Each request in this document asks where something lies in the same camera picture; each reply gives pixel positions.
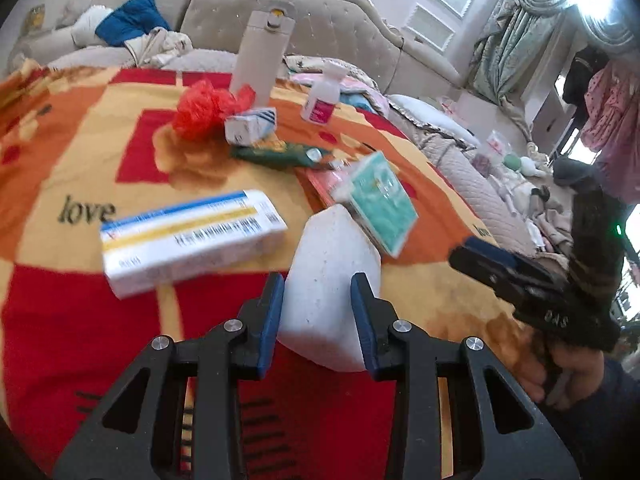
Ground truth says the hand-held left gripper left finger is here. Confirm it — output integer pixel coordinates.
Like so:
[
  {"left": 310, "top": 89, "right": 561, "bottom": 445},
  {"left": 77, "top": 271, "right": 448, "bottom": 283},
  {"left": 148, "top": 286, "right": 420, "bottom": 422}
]
[{"left": 52, "top": 271, "right": 286, "bottom": 480}]

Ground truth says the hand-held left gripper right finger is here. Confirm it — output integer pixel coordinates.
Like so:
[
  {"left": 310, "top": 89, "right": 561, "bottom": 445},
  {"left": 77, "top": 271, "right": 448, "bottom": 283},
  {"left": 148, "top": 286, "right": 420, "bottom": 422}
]
[{"left": 350, "top": 272, "right": 581, "bottom": 480}]

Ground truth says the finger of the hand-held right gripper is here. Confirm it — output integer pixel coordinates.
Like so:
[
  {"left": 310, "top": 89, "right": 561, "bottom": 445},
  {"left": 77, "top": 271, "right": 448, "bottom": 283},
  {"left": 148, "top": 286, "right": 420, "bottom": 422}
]
[{"left": 448, "top": 237, "right": 569, "bottom": 312}]

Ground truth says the white foam block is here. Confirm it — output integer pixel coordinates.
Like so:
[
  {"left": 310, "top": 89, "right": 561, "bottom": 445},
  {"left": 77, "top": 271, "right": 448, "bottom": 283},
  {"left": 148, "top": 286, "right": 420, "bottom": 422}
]
[{"left": 276, "top": 205, "right": 384, "bottom": 374}]

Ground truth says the foil snack wrapper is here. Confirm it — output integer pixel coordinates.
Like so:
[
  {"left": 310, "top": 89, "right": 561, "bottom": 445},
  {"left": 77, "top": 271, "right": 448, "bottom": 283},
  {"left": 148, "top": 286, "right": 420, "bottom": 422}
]
[{"left": 231, "top": 140, "right": 347, "bottom": 172}]

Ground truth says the striped small carton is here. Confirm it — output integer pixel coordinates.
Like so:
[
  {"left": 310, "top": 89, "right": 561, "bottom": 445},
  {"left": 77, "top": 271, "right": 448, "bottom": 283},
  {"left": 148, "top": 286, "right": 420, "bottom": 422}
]
[{"left": 224, "top": 106, "right": 278, "bottom": 147}]

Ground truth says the person's right forearm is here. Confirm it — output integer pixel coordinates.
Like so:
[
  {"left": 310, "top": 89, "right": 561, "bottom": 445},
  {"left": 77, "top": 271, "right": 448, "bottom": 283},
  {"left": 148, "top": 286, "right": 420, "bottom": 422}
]
[{"left": 540, "top": 352, "right": 640, "bottom": 480}]

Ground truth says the person's right hand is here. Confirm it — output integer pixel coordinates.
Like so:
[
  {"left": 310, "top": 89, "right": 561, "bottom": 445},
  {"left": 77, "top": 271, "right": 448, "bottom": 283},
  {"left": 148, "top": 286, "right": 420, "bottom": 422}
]
[{"left": 514, "top": 320, "right": 606, "bottom": 407}]

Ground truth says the grey quilt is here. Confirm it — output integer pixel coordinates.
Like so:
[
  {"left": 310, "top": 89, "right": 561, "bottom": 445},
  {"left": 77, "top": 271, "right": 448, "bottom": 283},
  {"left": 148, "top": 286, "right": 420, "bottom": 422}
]
[{"left": 417, "top": 127, "right": 571, "bottom": 261}]

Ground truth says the white striped medicine box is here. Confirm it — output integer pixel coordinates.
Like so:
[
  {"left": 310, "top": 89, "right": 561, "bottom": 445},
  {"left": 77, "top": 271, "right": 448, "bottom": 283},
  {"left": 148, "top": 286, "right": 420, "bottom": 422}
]
[{"left": 99, "top": 189, "right": 289, "bottom": 301}]

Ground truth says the teal tissue pack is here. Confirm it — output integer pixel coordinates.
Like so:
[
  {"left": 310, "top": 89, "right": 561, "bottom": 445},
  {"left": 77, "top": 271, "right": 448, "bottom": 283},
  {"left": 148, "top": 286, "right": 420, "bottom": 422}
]
[{"left": 331, "top": 151, "right": 419, "bottom": 257}]

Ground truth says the pink packet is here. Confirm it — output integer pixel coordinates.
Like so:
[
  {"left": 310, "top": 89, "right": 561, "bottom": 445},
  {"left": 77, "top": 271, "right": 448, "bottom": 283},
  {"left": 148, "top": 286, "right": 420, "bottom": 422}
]
[{"left": 304, "top": 166, "right": 362, "bottom": 207}]

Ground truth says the pink hanging clothing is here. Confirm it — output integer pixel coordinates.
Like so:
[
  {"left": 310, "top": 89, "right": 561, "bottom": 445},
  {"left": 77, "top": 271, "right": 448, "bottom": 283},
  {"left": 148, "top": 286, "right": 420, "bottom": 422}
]
[{"left": 579, "top": 61, "right": 640, "bottom": 202}]

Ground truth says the white frilled pillow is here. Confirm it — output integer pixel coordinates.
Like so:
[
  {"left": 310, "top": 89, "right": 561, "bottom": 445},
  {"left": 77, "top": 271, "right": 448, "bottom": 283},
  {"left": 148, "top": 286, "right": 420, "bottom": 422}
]
[{"left": 389, "top": 91, "right": 477, "bottom": 142}]

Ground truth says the dark hanging clothing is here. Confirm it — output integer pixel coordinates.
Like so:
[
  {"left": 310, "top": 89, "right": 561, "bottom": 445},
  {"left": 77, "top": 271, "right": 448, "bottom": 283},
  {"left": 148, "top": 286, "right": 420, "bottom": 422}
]
[{"left": 561, "top": 46, "right": 612, "bottom": 107}]

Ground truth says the crumpled red plastic bag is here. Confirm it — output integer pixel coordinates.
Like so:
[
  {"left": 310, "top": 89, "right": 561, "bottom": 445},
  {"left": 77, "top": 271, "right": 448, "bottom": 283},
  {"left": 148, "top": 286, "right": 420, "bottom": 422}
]
[{"left": 171, "top": 79, "right": 257, "bottom": 142}]

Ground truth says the grey-green curtain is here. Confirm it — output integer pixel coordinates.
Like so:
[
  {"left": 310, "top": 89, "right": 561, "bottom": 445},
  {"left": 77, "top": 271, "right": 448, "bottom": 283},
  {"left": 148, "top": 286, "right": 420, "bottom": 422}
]
[{"left": 471, "top": 0, "right": 638, "bottom": 107}]

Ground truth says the white pill bottle pink label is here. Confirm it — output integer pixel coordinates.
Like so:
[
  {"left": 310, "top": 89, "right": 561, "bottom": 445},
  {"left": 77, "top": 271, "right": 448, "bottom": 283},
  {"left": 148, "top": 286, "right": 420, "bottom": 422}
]
[{"left": 301, "top": 62, "right": 347, "bottom": 124}]

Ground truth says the stack of folded blankets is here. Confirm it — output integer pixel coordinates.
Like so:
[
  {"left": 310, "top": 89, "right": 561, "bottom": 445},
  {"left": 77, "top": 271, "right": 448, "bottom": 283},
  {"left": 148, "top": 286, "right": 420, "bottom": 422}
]
[{"left": 284, "top": 54, "right": 392, "bottom": 113}]

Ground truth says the printed blanket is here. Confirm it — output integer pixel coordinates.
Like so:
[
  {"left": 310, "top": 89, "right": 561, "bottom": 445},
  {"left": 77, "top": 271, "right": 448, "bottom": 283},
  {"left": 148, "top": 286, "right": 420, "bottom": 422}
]
[{"left": 0, "top": 60, "right": 543, "bottom": 480}]

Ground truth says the white thermos bottle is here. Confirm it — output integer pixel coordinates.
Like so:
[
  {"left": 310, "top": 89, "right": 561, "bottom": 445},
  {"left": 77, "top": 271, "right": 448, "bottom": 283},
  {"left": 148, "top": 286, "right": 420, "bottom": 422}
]
[{"left": 229, "top": 8, "right": 292, "bottom": 104}]

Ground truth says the beige crumpled cloth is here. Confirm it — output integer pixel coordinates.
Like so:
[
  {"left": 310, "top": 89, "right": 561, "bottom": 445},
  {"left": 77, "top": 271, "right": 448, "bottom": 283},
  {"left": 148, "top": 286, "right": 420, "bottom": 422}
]
[{"left": 124, "top": 26, "right": 194, "bottom": 69}]

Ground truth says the blue cloth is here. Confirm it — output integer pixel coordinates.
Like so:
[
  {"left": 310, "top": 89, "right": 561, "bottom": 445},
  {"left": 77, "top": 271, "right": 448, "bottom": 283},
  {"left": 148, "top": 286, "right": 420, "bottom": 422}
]
[{"left": 94, "top": 0, "right": 174, "bottom": 47}]

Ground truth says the white cushion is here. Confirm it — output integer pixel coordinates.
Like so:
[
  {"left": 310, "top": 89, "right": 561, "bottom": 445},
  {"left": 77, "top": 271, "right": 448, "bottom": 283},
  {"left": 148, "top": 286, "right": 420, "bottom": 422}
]
[{"left": 69, "top": 5, "right": 117, "bottom": 47}]

